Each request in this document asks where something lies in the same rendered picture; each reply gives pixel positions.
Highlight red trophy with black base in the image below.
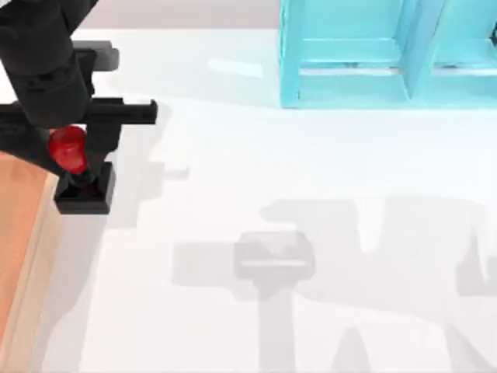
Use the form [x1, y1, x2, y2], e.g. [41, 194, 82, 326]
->
[47, 124, 117, 216]

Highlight salmon-coloured shallow box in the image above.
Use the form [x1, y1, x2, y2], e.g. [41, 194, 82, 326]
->
[0, 148, 64, 373]

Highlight light blue rack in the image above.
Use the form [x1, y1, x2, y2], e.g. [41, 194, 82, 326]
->
[278, 0, 497, 111]

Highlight grey rounded box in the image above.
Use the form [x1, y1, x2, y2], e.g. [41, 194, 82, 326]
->
[71, 40, 121, 74]

